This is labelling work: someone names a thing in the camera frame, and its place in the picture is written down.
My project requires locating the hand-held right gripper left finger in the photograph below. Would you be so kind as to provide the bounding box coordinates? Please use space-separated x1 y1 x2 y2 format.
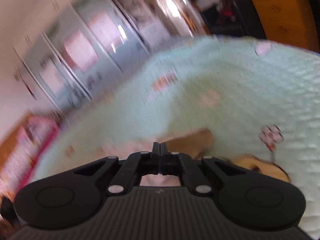
72 142 160 196

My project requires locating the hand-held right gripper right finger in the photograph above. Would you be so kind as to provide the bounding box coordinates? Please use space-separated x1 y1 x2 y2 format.
160 142 247 196

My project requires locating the pink patterned cloth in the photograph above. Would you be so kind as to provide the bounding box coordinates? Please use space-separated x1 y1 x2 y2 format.
100 129 213 187

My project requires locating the pile of dark red clothes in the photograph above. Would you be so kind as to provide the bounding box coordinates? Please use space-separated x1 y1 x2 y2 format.
215 0 248 23

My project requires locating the green bee-print quilt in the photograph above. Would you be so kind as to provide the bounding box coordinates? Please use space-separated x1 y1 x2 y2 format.
32 35 320 240

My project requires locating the sliding-door wardrobe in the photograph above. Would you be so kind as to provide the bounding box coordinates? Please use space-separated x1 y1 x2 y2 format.
12 0 155 110

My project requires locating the pink-framed poster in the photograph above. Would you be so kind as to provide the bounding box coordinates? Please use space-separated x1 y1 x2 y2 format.
64 29 98 73

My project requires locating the pink floral duvet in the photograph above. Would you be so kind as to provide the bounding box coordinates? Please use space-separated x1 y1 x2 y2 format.
0 120 60 193

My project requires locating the orange-framed poster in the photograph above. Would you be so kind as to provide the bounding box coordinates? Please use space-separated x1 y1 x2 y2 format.
87 12 120 53

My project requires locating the wooden headboard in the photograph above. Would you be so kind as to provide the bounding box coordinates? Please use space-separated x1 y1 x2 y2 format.
0 112 33 160

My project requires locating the black armchair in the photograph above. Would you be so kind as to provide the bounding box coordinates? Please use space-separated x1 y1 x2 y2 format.
200 0 265 38

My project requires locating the wooden desk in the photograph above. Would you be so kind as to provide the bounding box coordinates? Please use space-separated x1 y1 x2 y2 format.
245 0 320 53

